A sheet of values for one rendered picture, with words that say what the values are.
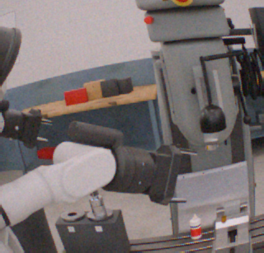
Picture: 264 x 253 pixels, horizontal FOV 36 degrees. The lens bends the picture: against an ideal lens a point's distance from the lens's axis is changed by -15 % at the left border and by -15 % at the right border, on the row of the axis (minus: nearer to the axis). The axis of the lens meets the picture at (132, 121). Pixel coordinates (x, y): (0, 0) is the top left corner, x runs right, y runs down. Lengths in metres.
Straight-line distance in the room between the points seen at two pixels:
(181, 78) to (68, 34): 4.53
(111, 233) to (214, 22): 0.75
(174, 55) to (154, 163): 0.46
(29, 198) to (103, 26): 4.98
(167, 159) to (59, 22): 4.97
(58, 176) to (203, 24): 0.66
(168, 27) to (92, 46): 4.48
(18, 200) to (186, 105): 0.70
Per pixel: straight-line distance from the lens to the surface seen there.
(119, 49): 5.61
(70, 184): 0.72
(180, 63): 1.25
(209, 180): 1.80
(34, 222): 3.09
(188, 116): 1.28
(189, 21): 1.21
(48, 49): 5.82
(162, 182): 0.88
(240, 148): 1.79
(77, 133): 0.77
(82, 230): 1.46
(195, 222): 1.54
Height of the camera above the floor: 1.70
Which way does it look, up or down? 12 degrees down
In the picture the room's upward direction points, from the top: 11 degrees counter-clockwise
